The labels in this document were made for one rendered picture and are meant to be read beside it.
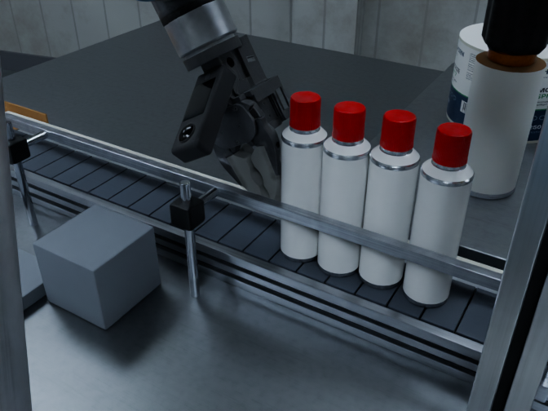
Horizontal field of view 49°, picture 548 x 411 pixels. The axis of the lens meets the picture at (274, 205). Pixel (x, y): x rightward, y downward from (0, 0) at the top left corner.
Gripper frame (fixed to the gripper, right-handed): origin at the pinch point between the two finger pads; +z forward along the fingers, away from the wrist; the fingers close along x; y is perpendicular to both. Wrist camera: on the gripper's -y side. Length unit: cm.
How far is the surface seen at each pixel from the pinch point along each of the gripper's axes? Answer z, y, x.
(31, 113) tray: -25, 13, 57
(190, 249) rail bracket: -0.4, -9.5, 6.3
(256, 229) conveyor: 3.1, 1.0, 5.6
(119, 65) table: -28, 48, 69
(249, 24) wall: -28, 206, 146
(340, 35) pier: -4, 200, 96
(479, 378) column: 12.5, -16.3, -26.4
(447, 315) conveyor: 16.3, -1.8, -17.3
